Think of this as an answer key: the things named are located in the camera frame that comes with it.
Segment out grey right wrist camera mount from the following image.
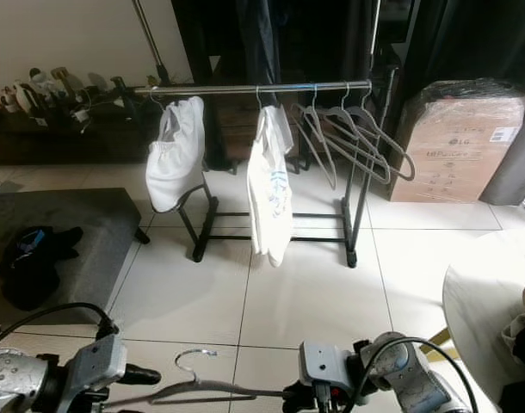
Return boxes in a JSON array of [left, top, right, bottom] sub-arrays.
[[300, 342, 355, 388]]

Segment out plain black garment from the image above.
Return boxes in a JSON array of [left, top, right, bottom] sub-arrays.
[[499, 340, 525, 413]]

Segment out round white table gold legs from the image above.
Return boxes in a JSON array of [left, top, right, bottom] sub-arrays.
[[443, 250, 525, 405]]

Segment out white garment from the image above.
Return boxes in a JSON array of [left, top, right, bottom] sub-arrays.
[[503, 314, 525, 345]]

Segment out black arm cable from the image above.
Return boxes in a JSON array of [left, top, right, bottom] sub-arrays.
[[357, 338, 483, 413], [0, 303, 119, 354]]

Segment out long white hung shirt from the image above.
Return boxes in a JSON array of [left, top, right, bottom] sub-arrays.
[[247, 105, 294, 268]]

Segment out white ornament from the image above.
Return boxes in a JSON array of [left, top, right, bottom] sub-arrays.
[[11, 71, 50, 114]]

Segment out dark grey curtain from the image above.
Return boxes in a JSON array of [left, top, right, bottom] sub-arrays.
[[478, 112, 525, 207]]

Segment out dark grey ottoman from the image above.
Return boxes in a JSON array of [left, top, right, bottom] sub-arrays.
[[0, 188, 150, 326]]

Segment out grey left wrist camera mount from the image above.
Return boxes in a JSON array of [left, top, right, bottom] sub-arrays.
[[73, 334, 131, 405]]

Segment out gold ornament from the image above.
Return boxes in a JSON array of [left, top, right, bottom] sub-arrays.
[[49, 67, 74, 94]]

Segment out black clothes rack silver rod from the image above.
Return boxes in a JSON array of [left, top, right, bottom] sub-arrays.
[[112, 0, 401, 269]]

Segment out wrapped brown cardboard box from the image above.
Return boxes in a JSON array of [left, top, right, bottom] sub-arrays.
[[390, 79, 525, 204]]

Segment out grey velvet clothes hanger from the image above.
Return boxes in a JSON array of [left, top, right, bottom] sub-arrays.
[[103, 348, 298, 407], [340, 83, 417, 182], [314, 84, 392, 184], [291, 84, 349, 190]]

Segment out dark wooden cabinet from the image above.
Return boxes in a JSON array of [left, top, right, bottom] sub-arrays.
[[0, 86, 298, 166]]

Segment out short white hung shirt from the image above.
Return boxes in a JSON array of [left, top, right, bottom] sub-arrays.
[[145, 96, 206, 213]]

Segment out black shirt with blue print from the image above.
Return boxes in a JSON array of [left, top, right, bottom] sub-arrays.
[[0, 226, 84, 311]]

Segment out navy hanging garment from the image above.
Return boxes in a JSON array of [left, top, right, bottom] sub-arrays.
[[237, 0, 281, 85]]

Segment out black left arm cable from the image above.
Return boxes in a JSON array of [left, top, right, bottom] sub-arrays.
[[0, 303, 119, 354]]

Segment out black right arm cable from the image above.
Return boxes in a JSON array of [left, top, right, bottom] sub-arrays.
[[357, 338, 483, 413]]

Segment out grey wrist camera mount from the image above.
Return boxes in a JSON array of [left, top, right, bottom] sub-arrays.
[[300, 342, 355, 388], [73, 334, 131, 405]]

